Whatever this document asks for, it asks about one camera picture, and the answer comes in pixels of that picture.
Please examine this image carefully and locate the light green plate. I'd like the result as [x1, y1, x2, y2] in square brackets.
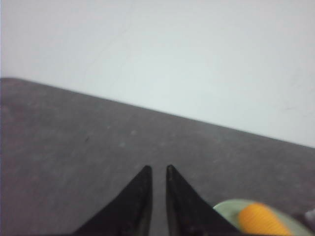
[213, 199, 315, 236]

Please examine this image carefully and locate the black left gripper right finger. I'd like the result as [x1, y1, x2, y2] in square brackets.
[166, 165, 241, 236]

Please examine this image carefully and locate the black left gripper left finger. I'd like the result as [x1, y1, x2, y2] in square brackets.
[73, 166, 153, 236]

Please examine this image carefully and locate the yellow corn cob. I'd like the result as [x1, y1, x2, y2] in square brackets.
[237, 203, 293, 236]

